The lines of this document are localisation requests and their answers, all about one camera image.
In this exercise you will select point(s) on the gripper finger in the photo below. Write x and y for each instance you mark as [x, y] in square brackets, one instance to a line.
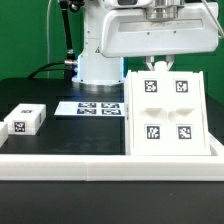
[149, 61]
[170, 61]

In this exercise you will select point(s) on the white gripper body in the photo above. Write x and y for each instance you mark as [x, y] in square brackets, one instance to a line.
[134, 28]

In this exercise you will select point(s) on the white cabinet door panel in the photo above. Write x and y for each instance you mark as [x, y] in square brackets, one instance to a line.
[149, 115]

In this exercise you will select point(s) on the white cabinet body box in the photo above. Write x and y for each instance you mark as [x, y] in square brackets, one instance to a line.
[166, 77]

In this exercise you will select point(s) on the white cabinet top block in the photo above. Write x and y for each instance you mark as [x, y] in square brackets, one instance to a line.
[25, 119]

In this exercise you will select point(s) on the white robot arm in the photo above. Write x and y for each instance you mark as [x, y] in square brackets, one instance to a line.
[93, 67]

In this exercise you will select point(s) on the white marker base sheet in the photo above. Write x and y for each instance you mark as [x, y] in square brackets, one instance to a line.
[107, 109]

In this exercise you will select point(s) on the white U-shaped fence frame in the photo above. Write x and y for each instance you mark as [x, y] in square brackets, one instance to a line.
[63, 151]

